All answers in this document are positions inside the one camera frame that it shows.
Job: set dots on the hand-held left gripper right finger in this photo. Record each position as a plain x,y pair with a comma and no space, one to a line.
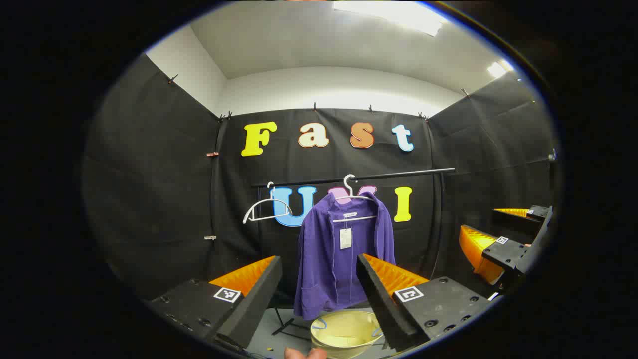
381,304

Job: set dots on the black clothes rack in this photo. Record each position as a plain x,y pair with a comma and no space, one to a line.
398,174

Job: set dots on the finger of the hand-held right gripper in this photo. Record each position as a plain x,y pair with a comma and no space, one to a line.
506,252
518,223

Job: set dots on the cream round laundry hamper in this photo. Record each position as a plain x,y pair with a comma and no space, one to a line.
344,331

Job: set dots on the white clothes hanger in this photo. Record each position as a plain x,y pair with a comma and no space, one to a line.
269,217
355,218

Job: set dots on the ceiling light panel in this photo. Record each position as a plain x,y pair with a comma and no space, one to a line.
498,68
394,15

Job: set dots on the purple jacket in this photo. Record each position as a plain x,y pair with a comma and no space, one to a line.
324,259

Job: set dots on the black backdrop cloth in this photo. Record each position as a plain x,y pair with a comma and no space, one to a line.
149,199

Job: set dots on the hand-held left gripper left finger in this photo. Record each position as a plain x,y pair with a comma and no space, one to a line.
251,304

